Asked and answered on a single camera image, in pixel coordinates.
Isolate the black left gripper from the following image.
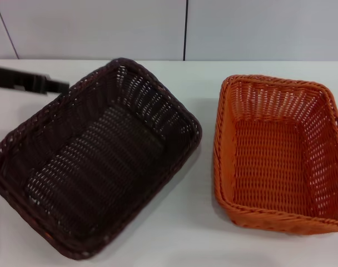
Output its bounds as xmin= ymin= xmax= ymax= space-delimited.
xmin=0 ymin=65 xmax=70 ymax=97

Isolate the dark brown woven basket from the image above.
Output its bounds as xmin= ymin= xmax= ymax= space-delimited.
xmin=0 ymin=57 xmax=203 ymax=261

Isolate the orange woven plastic basket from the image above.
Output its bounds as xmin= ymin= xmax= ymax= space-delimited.
xmin=212 ymin=73 xmax=338 ymax=230

